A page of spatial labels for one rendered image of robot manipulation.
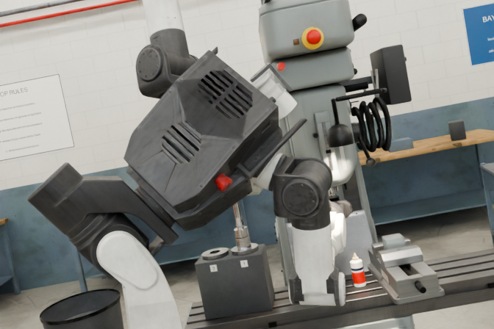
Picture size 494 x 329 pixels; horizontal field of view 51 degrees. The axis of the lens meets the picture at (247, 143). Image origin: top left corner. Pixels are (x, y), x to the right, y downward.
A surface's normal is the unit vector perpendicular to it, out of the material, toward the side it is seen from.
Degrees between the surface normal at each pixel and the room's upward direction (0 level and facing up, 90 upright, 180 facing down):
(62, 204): 102
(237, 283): 90
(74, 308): 86
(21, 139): 90
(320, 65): 90
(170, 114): 74
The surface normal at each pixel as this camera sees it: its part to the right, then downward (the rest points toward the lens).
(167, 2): 0.48, -0.27
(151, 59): -0.56, -0.04
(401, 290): 0.01, 0.07
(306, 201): -0.29, 0.25
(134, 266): 0.30, 0.01
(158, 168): -0.24, -0.16
